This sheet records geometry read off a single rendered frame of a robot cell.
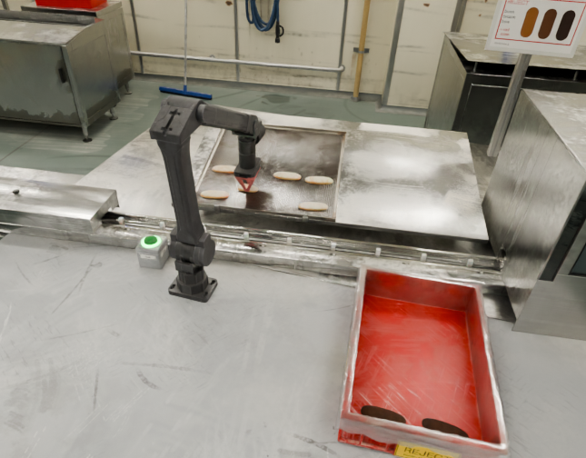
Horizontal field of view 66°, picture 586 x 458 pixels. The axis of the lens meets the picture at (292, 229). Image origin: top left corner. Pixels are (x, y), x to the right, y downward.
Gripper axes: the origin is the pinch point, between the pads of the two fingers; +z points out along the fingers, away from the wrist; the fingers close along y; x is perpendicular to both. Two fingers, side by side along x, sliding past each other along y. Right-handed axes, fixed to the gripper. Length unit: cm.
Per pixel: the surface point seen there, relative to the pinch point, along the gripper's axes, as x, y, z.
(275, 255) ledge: -17.5, -27.3, 2.5
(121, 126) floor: 188, 195, 118
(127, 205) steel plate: 42.2, -11.3, 9.8
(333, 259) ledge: -34.8, -24.0, 2.4
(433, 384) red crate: -65, -58, 2
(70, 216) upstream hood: 47, -33, -2
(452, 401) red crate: -69, -61, 1
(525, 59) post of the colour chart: -92, 76, -27
